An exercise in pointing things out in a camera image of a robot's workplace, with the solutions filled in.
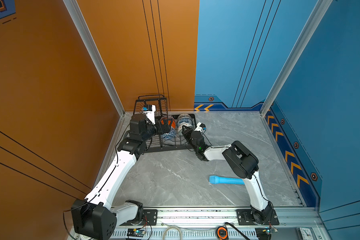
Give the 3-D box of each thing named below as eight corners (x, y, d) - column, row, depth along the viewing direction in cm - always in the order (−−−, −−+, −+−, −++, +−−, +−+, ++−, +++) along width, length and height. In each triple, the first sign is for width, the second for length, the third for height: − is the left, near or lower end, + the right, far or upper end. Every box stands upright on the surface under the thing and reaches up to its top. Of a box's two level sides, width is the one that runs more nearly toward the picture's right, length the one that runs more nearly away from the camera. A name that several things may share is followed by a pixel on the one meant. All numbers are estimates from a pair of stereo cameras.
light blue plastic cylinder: (209, 184, 86) (210, 182, 82) (208, 178, 88) (209, 175, 84) (241, 184, 86) (244, 182, 82) (240, 178, 88) (242, 175, 84)
